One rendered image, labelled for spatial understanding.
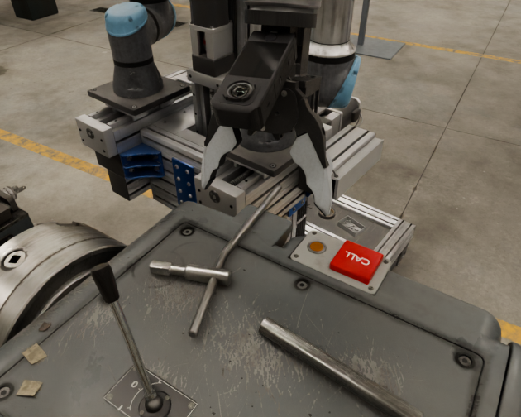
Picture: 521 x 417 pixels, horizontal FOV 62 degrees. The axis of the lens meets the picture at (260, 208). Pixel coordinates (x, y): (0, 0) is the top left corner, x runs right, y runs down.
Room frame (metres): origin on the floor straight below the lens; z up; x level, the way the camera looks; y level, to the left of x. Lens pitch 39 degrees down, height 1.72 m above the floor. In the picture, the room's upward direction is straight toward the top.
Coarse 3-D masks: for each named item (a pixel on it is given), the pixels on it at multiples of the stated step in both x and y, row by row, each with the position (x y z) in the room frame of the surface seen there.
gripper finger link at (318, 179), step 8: (304, 136) 0.39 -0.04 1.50; (296, 144) 0.39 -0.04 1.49; (304, 144) 0.38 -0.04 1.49; (312, 144) 0.38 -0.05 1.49; (296, 152) 0.38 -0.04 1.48; (304, 152) 0.38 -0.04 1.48; (312, 152) 0.38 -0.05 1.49; (296, 160) 0.38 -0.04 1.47; (304, 160) 0.38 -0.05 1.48; (312, 160) 0.38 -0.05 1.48; (328, 160) 0.41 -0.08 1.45; (304, 168) 0.38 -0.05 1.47; (312, 168) 0.37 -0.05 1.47; (320, 168) 0.37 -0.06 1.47; (328, 168) 0.38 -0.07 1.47; (312, 176) 0.37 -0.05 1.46; (320, 176) 0.37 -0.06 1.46; (328, 176) 0.37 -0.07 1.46; (312, 184) 0.37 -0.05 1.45; (320, 184) 0.36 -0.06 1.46; (328, 184) 0.37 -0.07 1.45; (320, 192) 0.36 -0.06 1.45; (328, 192) 0.36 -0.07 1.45; (320, 200) 0.36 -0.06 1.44; (328, 200) 0.36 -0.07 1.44; (320, 208) 0.36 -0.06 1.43; (328, 208) 0.36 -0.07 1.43
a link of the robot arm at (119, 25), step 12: (108, 12) 1.27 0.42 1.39; (120, 12) 1.26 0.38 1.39; (132, 12) 1.26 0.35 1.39; (144, 12) 1.28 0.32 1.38; (108, 24) 1.24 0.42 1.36; (120, 24) 1.23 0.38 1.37; (132, 24) 1.24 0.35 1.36; (144, 24) 1.26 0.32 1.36; (156, 24) 1.33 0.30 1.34; (108, 36) 1.26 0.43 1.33; (120, 36) 1.23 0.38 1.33; (132, 36) 1.23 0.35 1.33; (144, 36) 1.26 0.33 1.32; (156, 36) 1.33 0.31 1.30; (120, 48) 1.23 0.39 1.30; (132, 48) 1.23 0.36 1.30; (144, 48) 1.25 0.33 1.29; (120, 60) 1.23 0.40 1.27; (132, 60) 1.23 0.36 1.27
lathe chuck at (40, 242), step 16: (48, 224) 0.56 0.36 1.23; (80, 224) 0.61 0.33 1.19; (16, 240) 0.51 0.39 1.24; (32, 240) 0.51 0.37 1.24; (48, 240) 0.52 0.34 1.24; (64, 240) 0.52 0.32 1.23; (80, 240) 0.53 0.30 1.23; (0, 256) 0.48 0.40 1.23; (32, 256) 0.48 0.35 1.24; (48, 256) 0.48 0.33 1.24; (0, 272) 0.45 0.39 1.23; (16, 272) 0.45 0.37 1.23; (0, 288) 0.43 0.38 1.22; (16, 288) 0.43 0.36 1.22; (0, 304) 0.40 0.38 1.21
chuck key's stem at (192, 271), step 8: (152, 264) 0.43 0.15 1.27; (160, 264) 0.43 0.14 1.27; (168, 264) 0.43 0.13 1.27; (152, 272) 0.42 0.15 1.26; (160, 272) 0.42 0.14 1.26; (168, 272) 0.42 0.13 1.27; (176, 272) 0.42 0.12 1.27; (184, 272) 0.41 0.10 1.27; (192, 272) 0.41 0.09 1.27; (200, 272) 0.41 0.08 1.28; (208, 272) 0.41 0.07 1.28; (216, 272) 0.41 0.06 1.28; (224, 272) 0.41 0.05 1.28; (200, 280) 0.40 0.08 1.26; (208, 280) 0.40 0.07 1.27; (224, 280) 0.40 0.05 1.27
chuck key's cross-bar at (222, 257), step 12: (276, 192) 0.61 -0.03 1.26; (264, 204) 0.57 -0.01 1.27; (252, 216) 0.54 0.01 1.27; (240, 228) 0.51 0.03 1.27; (240, 240) 0.49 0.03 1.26; (228, 252) 0.46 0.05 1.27; (216, 264) 0.43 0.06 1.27; (204, 300) 0.36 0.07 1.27; (204, 312) 0.35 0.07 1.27; (192, 324) 0.32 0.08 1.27; (192, 336) 0.31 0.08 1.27
